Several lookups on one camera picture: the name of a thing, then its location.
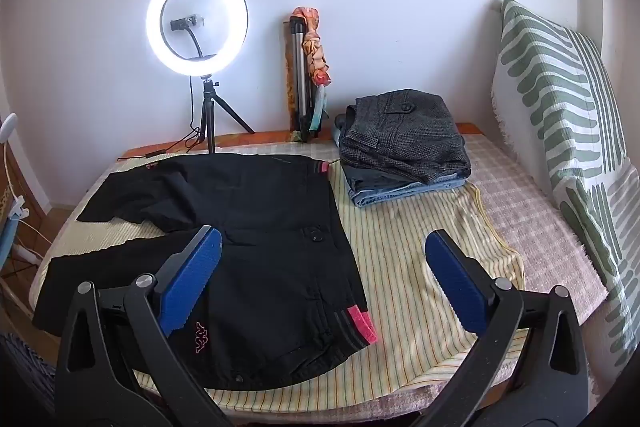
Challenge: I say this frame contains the black pants with pink trim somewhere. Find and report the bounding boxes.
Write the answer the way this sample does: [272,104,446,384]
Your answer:
[32,154,379,392]

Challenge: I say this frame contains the black power cable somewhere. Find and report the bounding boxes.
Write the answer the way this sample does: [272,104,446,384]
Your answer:
[117,79,206,162]

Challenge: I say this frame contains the small black tripod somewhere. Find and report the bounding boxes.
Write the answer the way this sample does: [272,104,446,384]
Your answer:
[199,76,256,155]

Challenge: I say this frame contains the white ring light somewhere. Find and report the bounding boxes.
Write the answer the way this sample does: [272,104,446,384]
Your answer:
[146,0,248,80]

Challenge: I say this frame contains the dark blue woven cloth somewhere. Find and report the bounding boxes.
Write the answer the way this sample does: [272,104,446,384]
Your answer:
[0,332,57,413]

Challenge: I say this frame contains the teal fabric strip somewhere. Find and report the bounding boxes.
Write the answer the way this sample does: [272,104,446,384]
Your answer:
[309,86,329,134]

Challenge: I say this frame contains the folded blue jeans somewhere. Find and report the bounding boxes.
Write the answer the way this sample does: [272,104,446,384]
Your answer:
[334,114,473,208]

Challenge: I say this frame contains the folded silver tripod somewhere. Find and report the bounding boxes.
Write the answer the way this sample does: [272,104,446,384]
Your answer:
[289,14,321,142]

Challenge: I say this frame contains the orange wooden bed frame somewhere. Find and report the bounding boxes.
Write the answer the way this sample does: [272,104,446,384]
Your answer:
[120,122,481,158]

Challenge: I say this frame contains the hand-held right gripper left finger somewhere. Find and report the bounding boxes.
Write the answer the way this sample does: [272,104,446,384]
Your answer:
[55,224,236,427]

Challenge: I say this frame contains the yellow striped sheet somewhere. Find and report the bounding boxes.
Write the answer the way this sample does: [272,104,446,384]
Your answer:
[45,147,526,413]

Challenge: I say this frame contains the green patterned white pillow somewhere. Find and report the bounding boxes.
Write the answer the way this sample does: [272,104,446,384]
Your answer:
[490,0,628,228]
[552,157,640,370]

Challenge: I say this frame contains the folded dark grey pants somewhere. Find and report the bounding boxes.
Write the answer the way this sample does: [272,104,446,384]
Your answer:
[345,164,471,198]

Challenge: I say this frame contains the orange patterned scarf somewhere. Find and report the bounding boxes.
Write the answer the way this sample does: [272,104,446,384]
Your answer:
[292,6,332,90]

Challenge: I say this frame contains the white gooseneck clip lamp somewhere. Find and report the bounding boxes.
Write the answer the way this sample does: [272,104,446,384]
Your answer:
[0,113,28,222]

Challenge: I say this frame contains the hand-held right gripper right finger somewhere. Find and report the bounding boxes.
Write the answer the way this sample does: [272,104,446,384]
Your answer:
[405,229,591,427]

